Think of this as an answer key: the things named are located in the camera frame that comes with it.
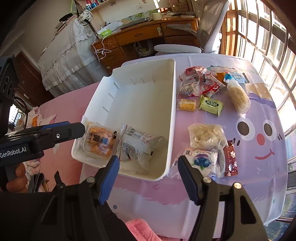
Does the orange biscuit snack pack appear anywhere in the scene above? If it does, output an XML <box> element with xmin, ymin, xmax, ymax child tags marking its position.
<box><xmin>79</xmin><ymin>121</ymin><xmax>117</xmax><ymax>159</ymax></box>

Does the white plastic storage bin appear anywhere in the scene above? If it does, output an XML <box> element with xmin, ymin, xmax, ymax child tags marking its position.
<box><xmin>81</xmin><ymin>59</ymin><xmax>176</xmax><ymax>181</ymax></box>

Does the white charger cable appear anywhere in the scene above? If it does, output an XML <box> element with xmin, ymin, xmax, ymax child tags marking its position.
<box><xmin>92</xmin><ymin>34</ymin><xmax>113</xmax><ymax>62</ymax></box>

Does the cartoon purple tablecloth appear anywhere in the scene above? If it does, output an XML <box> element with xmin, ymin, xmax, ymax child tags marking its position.
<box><xmin>111</xmin><ymin>54</ymin><xmax>287</xmax><ymax>238</ymax></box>

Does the orange white oat bar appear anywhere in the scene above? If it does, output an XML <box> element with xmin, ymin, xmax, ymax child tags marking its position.
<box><xmin>207</xmin><ymin>65</ymin><xmax>250</xmax><ymax>84</ymax></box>

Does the white mug on desk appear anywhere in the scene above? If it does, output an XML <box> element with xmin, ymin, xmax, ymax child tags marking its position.
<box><xmin>151</xmin><ymin>12</ymin><xmax>163</xmax><ymax>21</ymax></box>

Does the person's left hand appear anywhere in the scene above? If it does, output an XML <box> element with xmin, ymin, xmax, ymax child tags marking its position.
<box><xmin>6</xmin><ymin>163</ymin><xmax>28</xmax><ymax>193</ymax></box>

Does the metal window security grille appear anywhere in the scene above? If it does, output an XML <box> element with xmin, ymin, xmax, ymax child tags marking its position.
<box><xmin>219</xmin><ymin>0</ymin><xmax>296</xmax><ymax>232</ymax></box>

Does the red clear snack bag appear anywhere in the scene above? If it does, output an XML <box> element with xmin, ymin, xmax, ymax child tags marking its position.
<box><xmin>179</xmin><ymin>66</ymin><xmax>207</xmax><ymax>97</ymax></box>

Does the pink bed blanket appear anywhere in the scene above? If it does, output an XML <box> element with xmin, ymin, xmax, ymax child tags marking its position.
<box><xmin>37</xmin><ymin>83</ymin><xmax>98</xmax><ymax>192</ymax></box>

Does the clear bag flaky pastry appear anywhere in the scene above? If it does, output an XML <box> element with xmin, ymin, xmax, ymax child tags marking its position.
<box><xmin>188</xmin><ymin>123</ymin><xmax>228</xmax><ymax>151</ymax></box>

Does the green tissue box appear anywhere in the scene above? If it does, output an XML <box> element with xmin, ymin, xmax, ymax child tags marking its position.
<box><xmin>97</xmin><ymin>29</ymin><xmax>112</xmax><ymax>39</ymax></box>

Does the wall bookshelf with books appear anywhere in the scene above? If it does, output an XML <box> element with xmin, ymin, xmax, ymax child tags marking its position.
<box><xmin>76</xmin><ymin>0</ymin><xmax>116</xmax><ymax>11</ymax></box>

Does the black keyboard on desk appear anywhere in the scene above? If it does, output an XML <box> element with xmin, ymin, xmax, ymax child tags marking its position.
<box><xmin>120</xmin><ymin>18</ymin><xmax>149</xmax><ymax>30</ymax></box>

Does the wooden desk with drawers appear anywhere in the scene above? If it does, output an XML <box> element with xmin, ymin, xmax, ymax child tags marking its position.
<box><xmin>91</xmin><ymin>16</ymin><xmax>198</xmax><ymax>74</ymax></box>

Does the white lace covered furniture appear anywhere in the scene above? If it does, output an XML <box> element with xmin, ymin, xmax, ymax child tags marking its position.
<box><xmin>38</xmin><ymin>19</ymin><xmax>110</xmax><ymax>97</ymax></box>

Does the dark red snack bar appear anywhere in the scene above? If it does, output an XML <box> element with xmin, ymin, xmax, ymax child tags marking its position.
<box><xmin>223</xmin><ymin>138</ymin><xmax>238</xmax><ymax>177</ymax></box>

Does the green pastry packet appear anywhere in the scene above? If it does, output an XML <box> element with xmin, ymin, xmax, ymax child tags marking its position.
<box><xmin>199</xmin><ymin>95</ymin><xmax>224</xmax><ymax>116</ymax></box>

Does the red white Cookie packet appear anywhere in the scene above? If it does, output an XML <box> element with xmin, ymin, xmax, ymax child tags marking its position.
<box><xmin>202</xmin><ymin>75</ymin><xmax>226</xmax><ymax>97</ymax></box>

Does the blueberry bread package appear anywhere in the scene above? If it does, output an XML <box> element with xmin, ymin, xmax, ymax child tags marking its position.
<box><xmin>167</xmin><ymin>146</ymin><xmax>226</xmax><ymax>183</ymax></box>

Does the grey mesh office chair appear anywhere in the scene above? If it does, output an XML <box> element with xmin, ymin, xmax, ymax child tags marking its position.
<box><xmin>154</xmin><ymin>0</ymin><xmax>230</xmax><ymax>54</ymax></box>

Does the small yellow cake packet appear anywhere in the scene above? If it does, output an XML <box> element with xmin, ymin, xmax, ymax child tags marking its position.
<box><xmin>178</xmin><ymin>99</ymin><xmax>196</xmax><ymax>112</ymax></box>

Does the white printed snack bag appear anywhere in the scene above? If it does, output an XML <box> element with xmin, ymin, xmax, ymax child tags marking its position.
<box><xmin>117</xmin><ymin>124</ymin><xmax>166</xmax><ymax>172</ymax></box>

